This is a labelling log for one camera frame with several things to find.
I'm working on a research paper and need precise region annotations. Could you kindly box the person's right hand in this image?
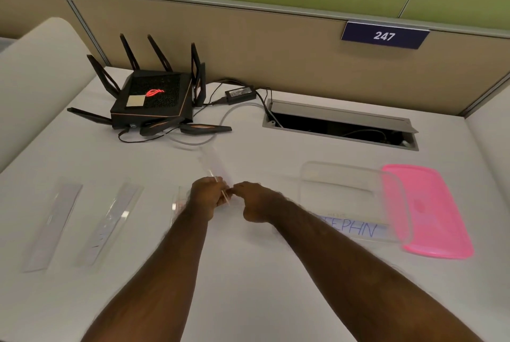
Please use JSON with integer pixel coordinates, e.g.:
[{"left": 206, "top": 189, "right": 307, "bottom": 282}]
[{"left": 232, "top": 181, "right": 295, "bottom": 224}]

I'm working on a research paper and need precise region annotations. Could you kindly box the person's left hand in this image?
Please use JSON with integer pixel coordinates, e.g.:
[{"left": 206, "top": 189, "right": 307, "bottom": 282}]
[{"left": 188, "top": 176, "right": 232, "bottom": 223}]

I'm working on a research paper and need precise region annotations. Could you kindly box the clear plastic strip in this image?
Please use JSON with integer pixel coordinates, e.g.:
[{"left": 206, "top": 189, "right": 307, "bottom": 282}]
[
  {"left": 171, "top": 186, "right": 193, "bottom": 228},
  {"left": 75, "top": 183, "right": 144, "bottom": 267},
  {"left": 23, "top": 182, "right": 84, "bottom": 274},
  {"left": 198, "top": 147, "right": 234, "bottom": 208}
]

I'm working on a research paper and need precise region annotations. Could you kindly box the person's right forearm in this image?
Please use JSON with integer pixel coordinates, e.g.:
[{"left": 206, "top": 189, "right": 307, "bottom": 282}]
[{"left": 272, "top": 197, "right": 485, "bottom": 342}]

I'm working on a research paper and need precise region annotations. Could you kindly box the person's left forearm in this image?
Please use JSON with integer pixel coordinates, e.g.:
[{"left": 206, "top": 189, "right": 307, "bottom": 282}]
[{"left": 80, "top": 207, "right": 210, "bottom": 342}]

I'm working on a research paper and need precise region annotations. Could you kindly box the black power adapter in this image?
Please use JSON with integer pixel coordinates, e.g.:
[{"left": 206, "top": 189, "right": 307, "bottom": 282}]
[{"left": 225, "top": 85, "right": 258, "bottom": 106}]

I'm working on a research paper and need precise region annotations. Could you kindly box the clear plastic container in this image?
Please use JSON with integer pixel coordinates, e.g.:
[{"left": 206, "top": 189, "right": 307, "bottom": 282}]
[{"left": 298, "top": 160, "right": 414, "bottom": 245}]

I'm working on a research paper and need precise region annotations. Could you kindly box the black router with antennas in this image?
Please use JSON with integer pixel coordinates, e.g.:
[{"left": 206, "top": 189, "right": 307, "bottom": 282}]
[{"left": 67, "top": 33, "right": 233, "bottom": 138}]

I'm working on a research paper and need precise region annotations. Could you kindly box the white handwritten paper label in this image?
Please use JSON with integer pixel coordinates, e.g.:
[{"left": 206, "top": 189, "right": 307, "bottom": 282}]
[{"left": 314, "top": 212, "right": 390, "bottom": 240}]

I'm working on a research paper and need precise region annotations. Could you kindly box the beige desk partition panel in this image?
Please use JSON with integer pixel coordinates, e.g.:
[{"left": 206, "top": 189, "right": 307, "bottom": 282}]
[{"left": 0, "top": 0, "right": 510, "bottom": 117}]

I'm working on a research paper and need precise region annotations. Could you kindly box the pink plastic lid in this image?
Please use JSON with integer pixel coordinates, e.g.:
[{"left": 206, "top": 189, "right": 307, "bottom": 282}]
[{"left": 381, "top": 164, "right": 475, "bottom": 260}]

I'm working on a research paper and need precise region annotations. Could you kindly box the blue number sign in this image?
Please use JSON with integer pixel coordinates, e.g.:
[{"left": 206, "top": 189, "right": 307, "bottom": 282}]
[{"left": 341, "top": 21, "right": 431, "bottom": 50}]

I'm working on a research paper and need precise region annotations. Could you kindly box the white curved side divider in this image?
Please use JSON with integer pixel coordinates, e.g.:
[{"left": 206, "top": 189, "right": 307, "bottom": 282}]
[{"left": 0, "top": 17, "right": 107, "bottom": 173}]

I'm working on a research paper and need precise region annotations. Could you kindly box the white cable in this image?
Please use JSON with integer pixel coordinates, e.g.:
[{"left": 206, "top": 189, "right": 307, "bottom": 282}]
[{"left": 167, "top": 101, "right": 272, "bottom": 148}]

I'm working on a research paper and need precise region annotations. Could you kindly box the black power cable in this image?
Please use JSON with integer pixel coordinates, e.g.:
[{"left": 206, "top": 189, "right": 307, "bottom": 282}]
[{"left": 254, "top": 88, "right": 284, "bottom": 128}]

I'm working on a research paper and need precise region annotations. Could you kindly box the thin black router cable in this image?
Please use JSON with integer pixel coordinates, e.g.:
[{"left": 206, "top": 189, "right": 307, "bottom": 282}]
[{"left": 117, "top": 124, "right": 177, "bottom": 144}]

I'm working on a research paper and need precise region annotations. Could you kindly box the grey desk cable hatch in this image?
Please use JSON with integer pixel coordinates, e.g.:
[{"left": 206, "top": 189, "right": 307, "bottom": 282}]
[{"left": 262, "top": 99, "right": 420, "bottom": 151}]

